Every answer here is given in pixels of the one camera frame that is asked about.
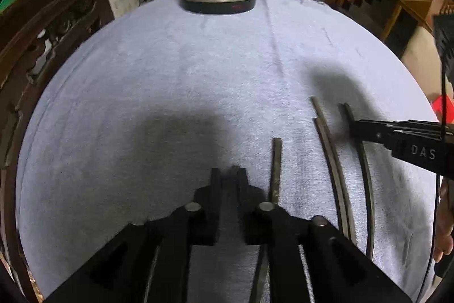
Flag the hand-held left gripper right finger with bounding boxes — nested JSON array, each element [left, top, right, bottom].
[[236, 166, 414, 303]]

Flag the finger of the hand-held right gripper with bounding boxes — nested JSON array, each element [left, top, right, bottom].
[[349, 121, 442, 149], [360, 118, 442, 129]]

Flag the person's right hand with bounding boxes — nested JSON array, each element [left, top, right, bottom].
[[434, 179, 454, 263]]

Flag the grey tablecloth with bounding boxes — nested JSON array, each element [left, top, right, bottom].
[[16, 0, 442, 303]]

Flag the black cable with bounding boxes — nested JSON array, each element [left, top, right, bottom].
[[424, 55, 448, 289]]

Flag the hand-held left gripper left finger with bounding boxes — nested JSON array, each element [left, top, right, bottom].
[[44, 168, 222, 303]]

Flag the dark wooden carved chair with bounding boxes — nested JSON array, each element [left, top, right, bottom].
[[0, 0, 116, 303]]

